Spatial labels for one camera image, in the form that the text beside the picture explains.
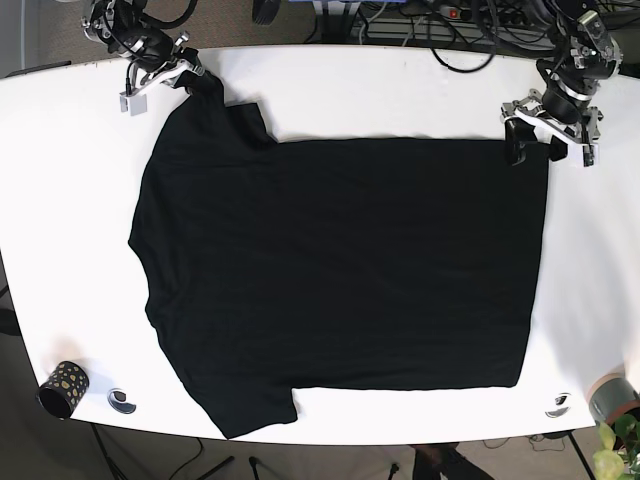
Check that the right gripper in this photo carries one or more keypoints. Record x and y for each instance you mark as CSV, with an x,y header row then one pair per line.
x,y
180,68

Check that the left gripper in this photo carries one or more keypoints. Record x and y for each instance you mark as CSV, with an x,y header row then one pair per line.
x,y
563,112

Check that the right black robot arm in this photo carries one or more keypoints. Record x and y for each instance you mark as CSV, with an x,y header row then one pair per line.
x,y
128,31

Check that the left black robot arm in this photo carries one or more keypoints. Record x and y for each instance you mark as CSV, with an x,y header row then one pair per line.
x,y
583,54

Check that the grey tape roll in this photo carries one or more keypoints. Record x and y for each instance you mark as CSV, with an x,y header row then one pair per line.
x,y
611,397

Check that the black gold-dotted cup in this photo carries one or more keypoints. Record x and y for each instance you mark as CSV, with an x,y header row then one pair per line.
x,y
65,387

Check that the green potted plant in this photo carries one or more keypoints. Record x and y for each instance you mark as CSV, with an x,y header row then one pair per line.
x,y
618,457

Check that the right table cable grommet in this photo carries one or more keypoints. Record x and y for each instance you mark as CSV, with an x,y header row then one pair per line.
x,y
558,406

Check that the table cable grommet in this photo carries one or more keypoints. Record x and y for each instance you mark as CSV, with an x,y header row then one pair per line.
x,y
117,399
558,406

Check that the left table cable grommet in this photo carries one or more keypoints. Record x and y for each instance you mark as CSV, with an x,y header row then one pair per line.
x,y
117,399

